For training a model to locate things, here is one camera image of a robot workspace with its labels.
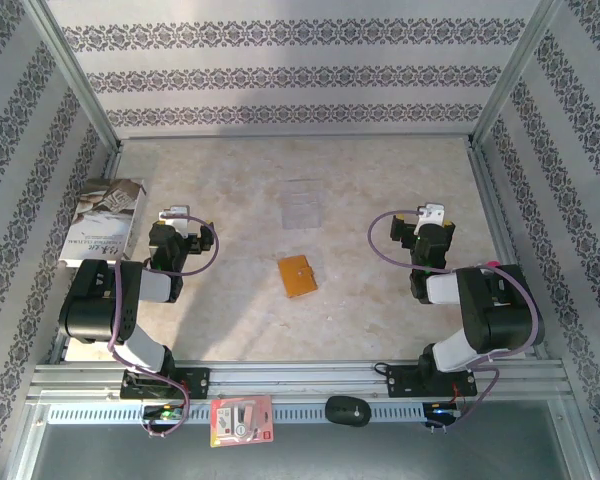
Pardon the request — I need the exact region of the orange leather card holder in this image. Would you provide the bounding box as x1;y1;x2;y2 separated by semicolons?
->
277;254;319;300

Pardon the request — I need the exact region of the clear acrylic card stand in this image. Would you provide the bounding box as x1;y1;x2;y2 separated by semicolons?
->
281;177;325;230

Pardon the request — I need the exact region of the white printed book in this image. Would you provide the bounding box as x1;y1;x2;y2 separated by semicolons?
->
58;177;149;270

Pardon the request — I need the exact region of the small electronics board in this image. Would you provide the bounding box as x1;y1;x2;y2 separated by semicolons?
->
422;402;465;420
140;403;190;422

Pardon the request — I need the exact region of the black computer mouse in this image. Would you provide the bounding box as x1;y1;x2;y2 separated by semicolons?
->
324;395;373;428

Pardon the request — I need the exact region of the red flash drive package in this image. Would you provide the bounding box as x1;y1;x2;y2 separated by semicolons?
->
209;394;276;449

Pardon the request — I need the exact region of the grey metal shelf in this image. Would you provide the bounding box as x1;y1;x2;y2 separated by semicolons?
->
7;399;599;480

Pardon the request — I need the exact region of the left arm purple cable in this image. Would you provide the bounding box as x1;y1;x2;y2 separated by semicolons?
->
107;212;221;442

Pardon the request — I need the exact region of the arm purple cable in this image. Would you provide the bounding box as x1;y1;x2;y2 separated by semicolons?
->
107;212;221;442
368;209;546;436

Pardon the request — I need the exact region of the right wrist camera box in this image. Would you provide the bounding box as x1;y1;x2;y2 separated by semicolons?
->
413;202;447;235

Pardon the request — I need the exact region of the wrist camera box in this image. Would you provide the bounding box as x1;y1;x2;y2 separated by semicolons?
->
158;204;192;236
413;202;447;235

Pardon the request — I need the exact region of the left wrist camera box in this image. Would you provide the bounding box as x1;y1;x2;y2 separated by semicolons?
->
158;204;192;236

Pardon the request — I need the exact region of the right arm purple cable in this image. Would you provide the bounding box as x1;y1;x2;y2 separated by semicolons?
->
368;209;546;436

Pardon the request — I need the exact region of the aluminium side rail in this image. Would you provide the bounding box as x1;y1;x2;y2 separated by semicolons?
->
47;142;124;366
465;138;551;361

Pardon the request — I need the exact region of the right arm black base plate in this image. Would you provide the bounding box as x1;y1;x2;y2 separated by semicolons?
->
387;364;479;400

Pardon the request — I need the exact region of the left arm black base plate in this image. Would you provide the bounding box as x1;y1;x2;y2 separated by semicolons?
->
119;367;212;401

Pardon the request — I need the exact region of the aluminium wall rail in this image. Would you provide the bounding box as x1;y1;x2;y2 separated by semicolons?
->
117;130;476;144

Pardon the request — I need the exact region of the aluminium mounting rail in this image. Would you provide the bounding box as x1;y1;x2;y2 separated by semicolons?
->
27;359;569;401

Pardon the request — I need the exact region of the aluminium frame post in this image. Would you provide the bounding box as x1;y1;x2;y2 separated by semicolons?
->
468;0;569;149
22;0;121;151

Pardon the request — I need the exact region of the perforated metal cable tray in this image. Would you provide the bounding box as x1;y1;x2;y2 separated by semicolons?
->
46;402;427;426

